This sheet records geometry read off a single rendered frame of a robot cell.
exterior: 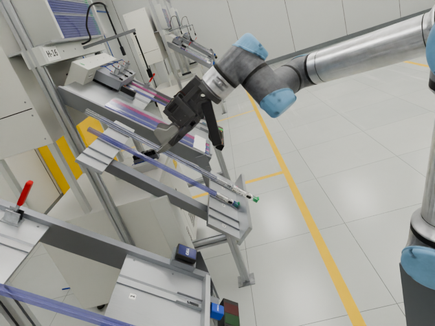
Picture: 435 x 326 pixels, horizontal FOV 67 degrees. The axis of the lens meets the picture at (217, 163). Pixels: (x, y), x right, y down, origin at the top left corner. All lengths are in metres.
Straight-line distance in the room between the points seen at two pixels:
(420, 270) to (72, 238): 0.73
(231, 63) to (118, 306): 0.56
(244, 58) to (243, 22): 7.29
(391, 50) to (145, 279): 0.69
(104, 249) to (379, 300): 1.22
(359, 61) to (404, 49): 0.09
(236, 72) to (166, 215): 0.51
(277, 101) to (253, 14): 7.36
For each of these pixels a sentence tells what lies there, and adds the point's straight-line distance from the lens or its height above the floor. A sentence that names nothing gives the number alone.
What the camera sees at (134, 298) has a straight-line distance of 0.74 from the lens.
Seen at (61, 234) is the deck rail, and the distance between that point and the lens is 0.84.
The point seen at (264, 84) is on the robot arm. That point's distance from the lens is 0.75.
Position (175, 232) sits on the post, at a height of 0.70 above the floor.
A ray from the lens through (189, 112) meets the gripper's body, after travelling 0.80.
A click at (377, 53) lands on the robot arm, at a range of 0.76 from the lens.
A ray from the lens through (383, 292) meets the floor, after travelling 1.71.
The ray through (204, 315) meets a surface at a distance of 0.75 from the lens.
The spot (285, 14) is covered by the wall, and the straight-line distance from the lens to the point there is 8.19.
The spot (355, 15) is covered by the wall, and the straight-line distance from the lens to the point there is 8.63.
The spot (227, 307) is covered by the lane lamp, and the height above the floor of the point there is 0.67.
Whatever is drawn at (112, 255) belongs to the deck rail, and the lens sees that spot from 0.83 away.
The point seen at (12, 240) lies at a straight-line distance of 0.79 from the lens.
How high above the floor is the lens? 1.26
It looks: 22 degrees down
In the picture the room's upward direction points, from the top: 19 degrees counter-clockwise
